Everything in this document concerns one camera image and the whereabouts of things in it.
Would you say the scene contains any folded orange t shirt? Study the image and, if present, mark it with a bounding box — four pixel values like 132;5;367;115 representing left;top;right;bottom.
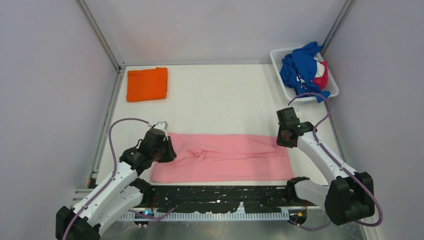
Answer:
126;67;168;103

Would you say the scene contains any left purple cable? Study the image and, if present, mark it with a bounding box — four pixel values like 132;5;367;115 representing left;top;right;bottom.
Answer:
61;117;176;240

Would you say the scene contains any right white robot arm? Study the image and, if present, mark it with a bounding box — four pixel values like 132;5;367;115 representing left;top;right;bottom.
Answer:
276;107;377;226

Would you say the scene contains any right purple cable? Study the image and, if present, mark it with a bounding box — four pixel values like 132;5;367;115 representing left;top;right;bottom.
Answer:
286;92;384;232

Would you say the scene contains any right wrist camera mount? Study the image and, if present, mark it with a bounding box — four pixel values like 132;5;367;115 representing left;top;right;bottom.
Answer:
293;108;302;118

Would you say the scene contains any purple cable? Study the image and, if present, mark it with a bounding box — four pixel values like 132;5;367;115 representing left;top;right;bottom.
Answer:
286;92;384;232
61;117;176;240

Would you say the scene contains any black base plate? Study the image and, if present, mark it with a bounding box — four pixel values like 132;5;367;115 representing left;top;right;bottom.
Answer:
137;185;314;214

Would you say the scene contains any red white t shirt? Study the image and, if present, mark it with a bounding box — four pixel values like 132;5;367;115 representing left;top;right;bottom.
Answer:
312;60;329;90

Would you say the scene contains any blue t shirt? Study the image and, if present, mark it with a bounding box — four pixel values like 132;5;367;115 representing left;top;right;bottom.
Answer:
279;41;330;103

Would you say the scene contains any white slotted cable duct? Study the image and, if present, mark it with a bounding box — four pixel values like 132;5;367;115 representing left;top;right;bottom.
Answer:
119;210;292;222

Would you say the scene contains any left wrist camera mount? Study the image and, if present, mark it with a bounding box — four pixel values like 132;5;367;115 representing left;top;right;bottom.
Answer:
147;121;169;133

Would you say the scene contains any white plastic basket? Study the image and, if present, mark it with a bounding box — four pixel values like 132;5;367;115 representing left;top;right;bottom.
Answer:
269;46;340;101

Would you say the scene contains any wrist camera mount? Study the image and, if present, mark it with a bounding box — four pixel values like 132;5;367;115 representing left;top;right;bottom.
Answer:
147;121;169;133
293;108;302;118

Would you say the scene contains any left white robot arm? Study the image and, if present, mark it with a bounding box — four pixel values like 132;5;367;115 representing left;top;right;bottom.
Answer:
55;122;177;240

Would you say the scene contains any pink t shirt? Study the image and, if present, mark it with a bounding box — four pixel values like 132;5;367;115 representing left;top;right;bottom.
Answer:
149;133;294;184

